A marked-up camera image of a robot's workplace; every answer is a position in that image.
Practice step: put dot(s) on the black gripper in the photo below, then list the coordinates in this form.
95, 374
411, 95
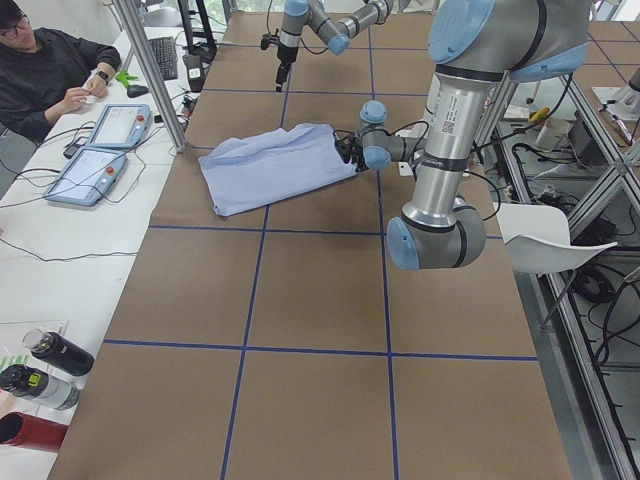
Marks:
286, 54
353, 151

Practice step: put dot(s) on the light blue striped shirt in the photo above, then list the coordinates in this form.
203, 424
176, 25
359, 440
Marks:
244, 174

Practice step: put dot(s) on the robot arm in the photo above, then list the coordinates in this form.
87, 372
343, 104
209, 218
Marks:
336, 35
474, 45

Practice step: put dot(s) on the black keyboard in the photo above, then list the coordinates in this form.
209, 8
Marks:
164, 52

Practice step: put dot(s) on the upper teach pendant tablet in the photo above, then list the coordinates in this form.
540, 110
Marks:
120, 126

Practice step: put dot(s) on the teach pendant tablet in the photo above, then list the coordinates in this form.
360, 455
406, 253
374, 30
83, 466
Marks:
120, 126
87, 177

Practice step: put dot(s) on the white chair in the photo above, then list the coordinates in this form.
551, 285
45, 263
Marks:
537, 238

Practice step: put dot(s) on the lower teach pendant tablet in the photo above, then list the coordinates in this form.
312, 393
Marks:
87, 177

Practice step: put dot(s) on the seated person in black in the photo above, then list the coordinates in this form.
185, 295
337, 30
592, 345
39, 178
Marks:
46, 73

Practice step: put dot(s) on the black water bottle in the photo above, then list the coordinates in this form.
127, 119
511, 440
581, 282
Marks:
57, 351

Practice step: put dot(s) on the grey black-lidded bottle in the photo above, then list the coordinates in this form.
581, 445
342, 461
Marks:
35, 385

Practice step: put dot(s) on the red cylinder bottle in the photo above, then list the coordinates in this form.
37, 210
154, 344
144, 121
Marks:
26, 431

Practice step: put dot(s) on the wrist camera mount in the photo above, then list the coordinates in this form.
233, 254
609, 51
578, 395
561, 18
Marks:
269, 39

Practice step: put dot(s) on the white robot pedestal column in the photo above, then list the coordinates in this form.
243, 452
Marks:
415, 135

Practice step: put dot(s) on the green handled tool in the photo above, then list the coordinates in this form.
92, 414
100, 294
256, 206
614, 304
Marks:
125, 78

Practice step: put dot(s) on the aluminium frame post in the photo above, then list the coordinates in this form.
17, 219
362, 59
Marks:
128, 15

